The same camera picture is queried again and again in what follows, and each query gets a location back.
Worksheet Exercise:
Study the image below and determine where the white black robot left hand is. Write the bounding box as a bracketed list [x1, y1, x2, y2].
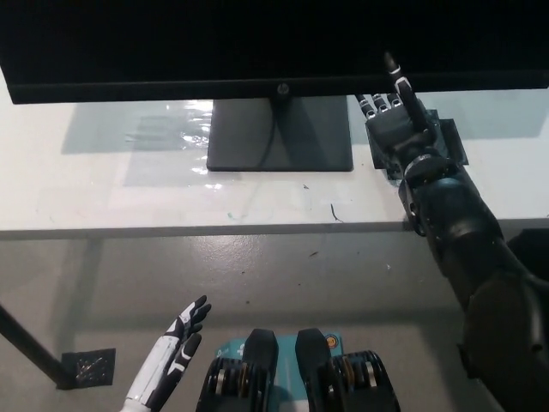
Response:
[126, 294, 213, 408]

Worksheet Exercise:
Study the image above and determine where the black HP computer monitor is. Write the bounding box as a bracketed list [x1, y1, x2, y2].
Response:
[0, 0, 549, 173]

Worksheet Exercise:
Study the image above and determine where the black metal table leg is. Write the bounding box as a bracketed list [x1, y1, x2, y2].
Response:
[0, 305, 77, 390]

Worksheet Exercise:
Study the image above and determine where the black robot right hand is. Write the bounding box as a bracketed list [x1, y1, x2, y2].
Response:
[355, 51, 439, 167]

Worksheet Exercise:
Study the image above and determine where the clear plastic film sheet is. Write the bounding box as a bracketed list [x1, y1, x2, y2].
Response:
[61, 100, 225, 189]

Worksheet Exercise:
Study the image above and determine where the black floor tape patch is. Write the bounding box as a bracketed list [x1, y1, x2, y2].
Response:
[60, 348, 118, 384]

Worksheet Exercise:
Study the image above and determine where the black monitor cable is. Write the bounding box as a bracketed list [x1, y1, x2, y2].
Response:
[258, 96, 281, 169]

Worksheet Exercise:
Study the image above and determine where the black bulky object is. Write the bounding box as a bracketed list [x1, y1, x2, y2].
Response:
[505, 227, 549, 278]

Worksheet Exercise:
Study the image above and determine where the black tape patch on desk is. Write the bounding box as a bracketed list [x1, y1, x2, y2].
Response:
[364, 109, 471, 179]

